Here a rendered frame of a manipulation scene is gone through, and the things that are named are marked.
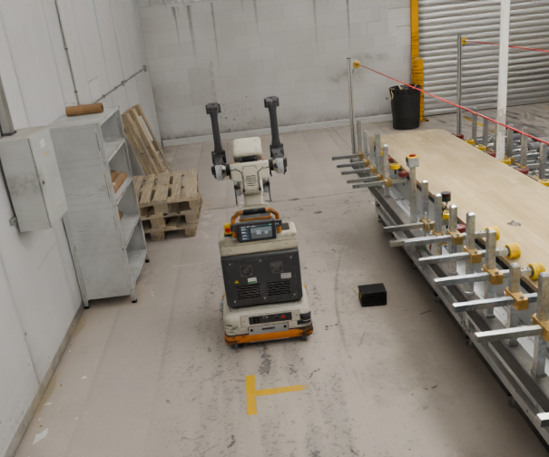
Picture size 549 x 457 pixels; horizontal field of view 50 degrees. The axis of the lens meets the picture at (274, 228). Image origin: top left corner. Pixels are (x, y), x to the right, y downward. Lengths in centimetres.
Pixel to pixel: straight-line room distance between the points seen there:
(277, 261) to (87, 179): 172
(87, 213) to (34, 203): 99
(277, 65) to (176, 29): 187
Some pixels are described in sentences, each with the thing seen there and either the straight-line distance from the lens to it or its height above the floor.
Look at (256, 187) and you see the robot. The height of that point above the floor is 106.
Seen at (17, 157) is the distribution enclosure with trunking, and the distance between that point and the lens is 398.
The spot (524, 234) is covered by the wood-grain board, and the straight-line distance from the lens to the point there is 361.
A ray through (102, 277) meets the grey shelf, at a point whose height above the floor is 28.
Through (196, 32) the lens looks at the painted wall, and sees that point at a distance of 1095.
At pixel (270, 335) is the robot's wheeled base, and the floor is 10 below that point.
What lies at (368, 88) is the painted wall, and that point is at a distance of 1131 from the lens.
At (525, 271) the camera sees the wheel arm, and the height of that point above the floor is 96.
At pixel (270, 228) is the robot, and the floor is 88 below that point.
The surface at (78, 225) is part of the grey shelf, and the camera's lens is 501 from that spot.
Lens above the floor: 225
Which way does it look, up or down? 21 degrees down
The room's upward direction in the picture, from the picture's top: 6 degrees counter-clockwise
